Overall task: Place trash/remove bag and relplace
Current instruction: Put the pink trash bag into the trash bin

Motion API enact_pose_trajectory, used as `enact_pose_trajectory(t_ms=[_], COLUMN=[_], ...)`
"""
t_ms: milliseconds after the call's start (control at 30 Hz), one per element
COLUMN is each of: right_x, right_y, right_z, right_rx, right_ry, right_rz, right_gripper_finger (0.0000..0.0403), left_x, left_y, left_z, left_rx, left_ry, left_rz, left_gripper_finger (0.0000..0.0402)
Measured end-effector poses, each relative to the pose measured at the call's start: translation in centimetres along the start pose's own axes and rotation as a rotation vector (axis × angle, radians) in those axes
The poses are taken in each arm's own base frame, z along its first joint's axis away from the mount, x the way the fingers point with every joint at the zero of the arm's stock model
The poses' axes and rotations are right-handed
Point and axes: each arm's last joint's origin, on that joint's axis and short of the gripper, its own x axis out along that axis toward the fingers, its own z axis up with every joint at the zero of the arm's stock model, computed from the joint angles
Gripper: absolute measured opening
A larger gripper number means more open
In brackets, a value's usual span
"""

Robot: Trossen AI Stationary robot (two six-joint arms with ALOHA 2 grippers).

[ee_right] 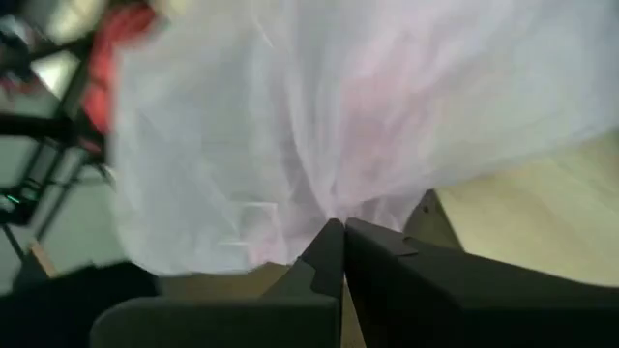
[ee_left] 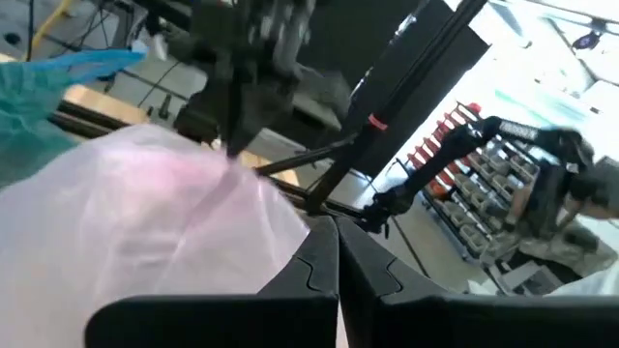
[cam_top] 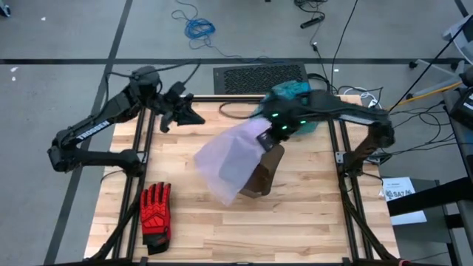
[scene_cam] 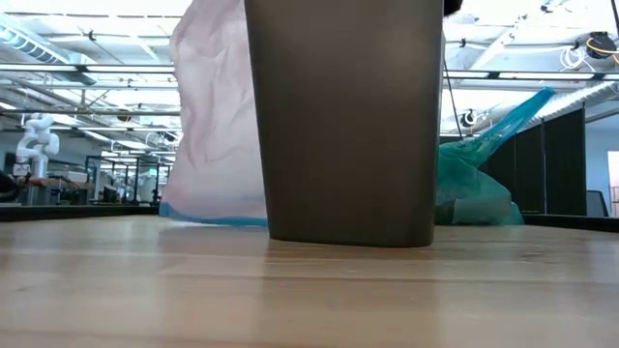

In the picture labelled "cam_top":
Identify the black floor cable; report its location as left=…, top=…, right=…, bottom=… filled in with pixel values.
left=330, top=0, right=360, bottom=92

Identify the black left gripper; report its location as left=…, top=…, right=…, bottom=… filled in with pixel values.
left=157, top=81, right=206, bottom=134

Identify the black aluminium table frame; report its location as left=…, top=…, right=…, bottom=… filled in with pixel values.
left=88, top=95, right=402, bottom=266

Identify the black perforated computer case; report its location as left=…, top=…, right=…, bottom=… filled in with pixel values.
left=213, top=62, right=310, bottom=95

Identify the red black work glove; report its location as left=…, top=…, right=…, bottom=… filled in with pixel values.
left=139, top=182, right=173, bottom=256

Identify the black side table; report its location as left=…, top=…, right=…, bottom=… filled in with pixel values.
left=386, top=176, right=473, bottom=266

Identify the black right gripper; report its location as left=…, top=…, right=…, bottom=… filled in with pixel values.
left=256, top=94, right=315, bottom=152

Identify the grey office chair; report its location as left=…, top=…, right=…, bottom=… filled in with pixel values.
left=406, top=13, right=473, bottom=100

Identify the teal trash bag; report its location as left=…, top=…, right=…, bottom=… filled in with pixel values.
left=253, top=80, right=321, bottom=136

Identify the black device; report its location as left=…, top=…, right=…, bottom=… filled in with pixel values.
left=442, top=71, right=473, bottom=131

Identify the pink drawstring trash bag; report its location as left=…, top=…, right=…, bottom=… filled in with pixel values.
left=194, top=117, right=273, bottom=207

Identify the black cable bundle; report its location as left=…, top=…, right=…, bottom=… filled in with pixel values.
left=293, top=0, right=329, bottom=14

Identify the yellow cable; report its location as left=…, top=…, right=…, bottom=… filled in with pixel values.
left=384, top=81, right=465, bottom=112

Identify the black camera cable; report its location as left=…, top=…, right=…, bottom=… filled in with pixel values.
left=218, top=100, right=262, bottom=120
left=105, top=61, right=203, bottom=103

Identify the white paper sheet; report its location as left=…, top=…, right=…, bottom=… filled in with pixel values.
left=379, top=176, right=429, bottom=227

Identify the black power strip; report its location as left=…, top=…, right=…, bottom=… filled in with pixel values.
left=299, top=14, right=327, bottom=30

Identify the blue coiled cable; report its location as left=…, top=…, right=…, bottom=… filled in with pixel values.
left=170, top=0, right=245, bottom=60

